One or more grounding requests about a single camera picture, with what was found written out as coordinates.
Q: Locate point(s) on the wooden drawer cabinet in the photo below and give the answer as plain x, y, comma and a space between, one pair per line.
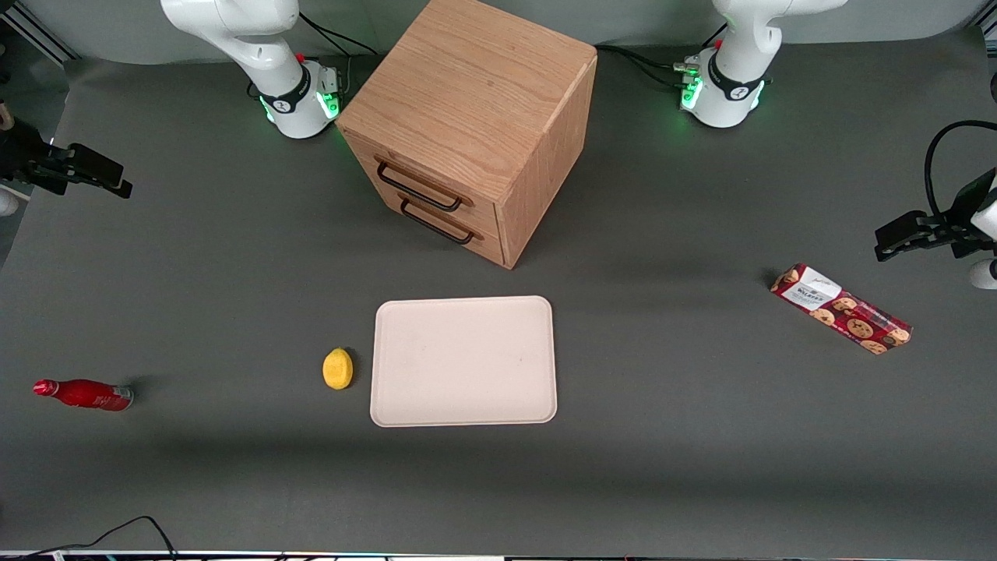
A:
483, 78

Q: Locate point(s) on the red cookie box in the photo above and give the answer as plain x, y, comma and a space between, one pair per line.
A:
841, 309

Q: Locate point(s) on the dark grey table mat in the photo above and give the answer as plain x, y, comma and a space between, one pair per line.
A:
623, 483

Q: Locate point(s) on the yellow lemon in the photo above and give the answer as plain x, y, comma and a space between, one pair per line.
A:
337, 370

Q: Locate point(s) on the beige rectangular tray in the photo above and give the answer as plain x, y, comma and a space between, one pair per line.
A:
463, 362

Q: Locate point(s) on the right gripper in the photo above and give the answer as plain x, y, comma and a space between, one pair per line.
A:
22, 161

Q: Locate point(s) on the red bottle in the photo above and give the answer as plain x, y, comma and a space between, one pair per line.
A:
89, 395

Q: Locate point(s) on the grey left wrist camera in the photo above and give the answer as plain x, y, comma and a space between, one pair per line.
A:
985, 274

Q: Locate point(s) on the aluminium frame rail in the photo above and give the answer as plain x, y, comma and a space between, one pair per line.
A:
989, 29
39, 35

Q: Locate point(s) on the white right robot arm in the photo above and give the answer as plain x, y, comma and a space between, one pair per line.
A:
273, 78

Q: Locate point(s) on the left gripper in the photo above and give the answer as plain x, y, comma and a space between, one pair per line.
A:
959, 224

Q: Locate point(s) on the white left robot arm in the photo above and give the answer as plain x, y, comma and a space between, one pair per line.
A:
732, 78

